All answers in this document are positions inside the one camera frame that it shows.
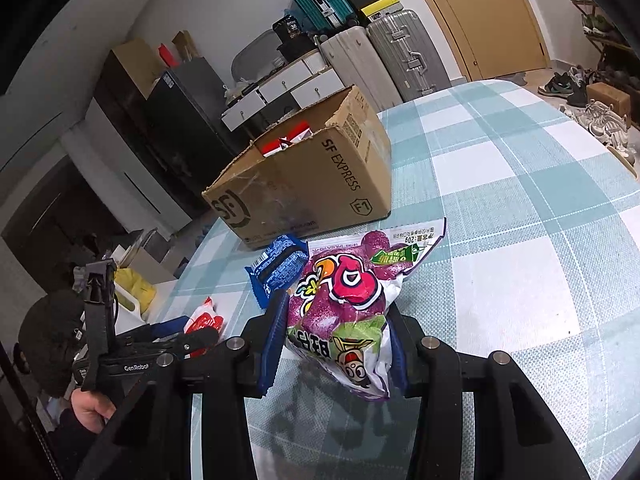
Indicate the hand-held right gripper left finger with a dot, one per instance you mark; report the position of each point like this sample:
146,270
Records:
275,340

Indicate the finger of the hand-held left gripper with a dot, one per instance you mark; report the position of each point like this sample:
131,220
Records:
197,341
167,326

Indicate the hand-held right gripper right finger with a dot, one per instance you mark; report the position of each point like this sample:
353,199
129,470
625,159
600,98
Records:
397,360

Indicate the small red packet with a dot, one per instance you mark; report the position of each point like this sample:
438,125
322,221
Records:
202,317

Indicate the purple snack bag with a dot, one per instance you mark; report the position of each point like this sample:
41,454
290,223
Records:
345,305

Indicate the brown cardboard box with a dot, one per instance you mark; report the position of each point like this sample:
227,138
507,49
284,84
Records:
300,195

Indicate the person's left forearm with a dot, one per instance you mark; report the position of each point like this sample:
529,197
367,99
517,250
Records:
75,435

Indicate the person's left hand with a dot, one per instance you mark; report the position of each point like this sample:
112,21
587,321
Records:
90,407

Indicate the white plastic container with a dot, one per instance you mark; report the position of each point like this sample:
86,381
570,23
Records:
127,305

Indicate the yellow bag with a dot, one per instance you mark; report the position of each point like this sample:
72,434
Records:
137,287

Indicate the black cap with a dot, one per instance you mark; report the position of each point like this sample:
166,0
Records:
47,340

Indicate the blue cookie packet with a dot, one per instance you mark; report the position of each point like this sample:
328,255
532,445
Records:
277,270

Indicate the dark brown cabinet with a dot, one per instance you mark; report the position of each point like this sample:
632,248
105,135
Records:
125,130

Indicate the black fridge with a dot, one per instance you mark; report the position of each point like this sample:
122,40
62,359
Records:
190,110

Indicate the white drawer unit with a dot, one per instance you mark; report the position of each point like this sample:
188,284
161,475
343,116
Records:
280,90

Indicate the cardboard box on cabinet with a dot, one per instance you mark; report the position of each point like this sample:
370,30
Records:
137,65

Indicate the grey round chair back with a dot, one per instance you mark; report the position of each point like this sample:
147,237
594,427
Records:
257,55

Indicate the white suitcase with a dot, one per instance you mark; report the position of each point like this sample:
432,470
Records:
360,65

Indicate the grey suitcase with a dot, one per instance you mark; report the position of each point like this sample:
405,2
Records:
407,55

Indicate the black labelled box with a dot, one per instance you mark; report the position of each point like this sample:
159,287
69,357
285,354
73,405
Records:
290,29

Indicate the white sneaker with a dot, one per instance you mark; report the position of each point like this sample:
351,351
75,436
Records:
600,120

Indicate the dark green sneaker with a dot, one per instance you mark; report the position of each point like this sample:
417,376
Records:
557,86

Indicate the black sneaker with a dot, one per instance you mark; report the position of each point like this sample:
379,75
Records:
585,87

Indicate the small cardboard box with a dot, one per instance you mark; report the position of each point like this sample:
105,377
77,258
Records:
610,97

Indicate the yellow and black box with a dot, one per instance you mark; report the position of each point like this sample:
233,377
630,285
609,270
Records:
382,2

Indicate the wooden door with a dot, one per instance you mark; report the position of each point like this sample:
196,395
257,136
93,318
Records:
490,15

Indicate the shoe rack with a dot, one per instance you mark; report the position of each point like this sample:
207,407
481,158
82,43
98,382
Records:
605,25

